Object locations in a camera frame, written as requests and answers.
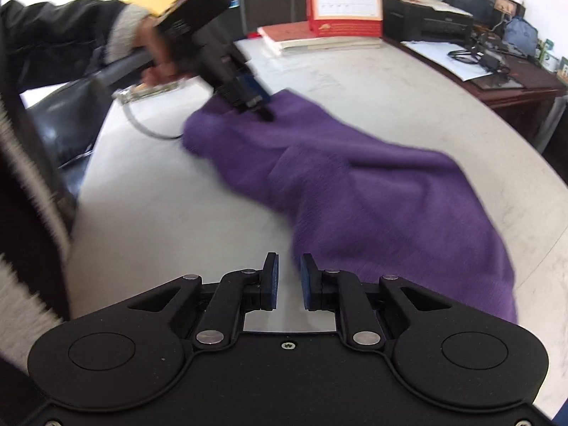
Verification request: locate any purple microfiber towel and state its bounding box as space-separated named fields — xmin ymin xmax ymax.
xmin=182 ymin=89 xmax=517 ymax=322

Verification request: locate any operator left forearm sleeve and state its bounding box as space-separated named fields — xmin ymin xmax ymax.
xmin=1 ymin=0 xmax=149 ymax=93

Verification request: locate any operator left hand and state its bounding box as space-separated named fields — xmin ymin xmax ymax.
xmin=133 ymin=16 xmax=192 ymax=87

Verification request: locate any red cover book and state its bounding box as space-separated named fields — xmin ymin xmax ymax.
xmin=257 ymin=21 xmax=382 ymax=56

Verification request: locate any red desk calendar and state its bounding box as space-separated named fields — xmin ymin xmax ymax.
xmin=306 ymin=0 xmax=383 ymax=38

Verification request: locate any black printer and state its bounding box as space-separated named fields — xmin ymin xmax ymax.
xmin=382 ymin=0 xmax=474 ymax=43

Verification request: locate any white paper sheet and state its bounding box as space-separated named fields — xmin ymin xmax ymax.
xmin=402 ymin=40 xmax=491 ymax=82

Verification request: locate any dark wooden desk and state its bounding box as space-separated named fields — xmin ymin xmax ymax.
xmin=385 ymin=30 xmax=568 ymax=112

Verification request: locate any blue bag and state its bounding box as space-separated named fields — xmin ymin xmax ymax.
xmin=503 ymin=16 xmax=538 ymax=57

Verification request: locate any black power adapter cable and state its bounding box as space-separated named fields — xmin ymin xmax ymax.
xmin=448 ymin=30 xmax=530 ymax=75

